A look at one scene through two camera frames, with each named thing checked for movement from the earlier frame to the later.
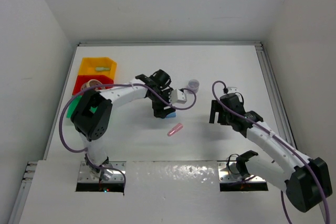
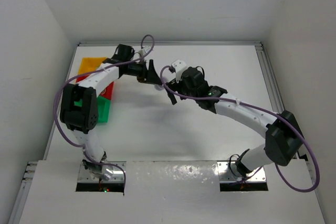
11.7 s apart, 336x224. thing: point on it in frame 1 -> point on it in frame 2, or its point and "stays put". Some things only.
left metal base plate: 117,168 stays put
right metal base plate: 228,172 stays put
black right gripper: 216,107 -> 173,86
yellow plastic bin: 98,66 stays put
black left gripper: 159,111 -> 151,77
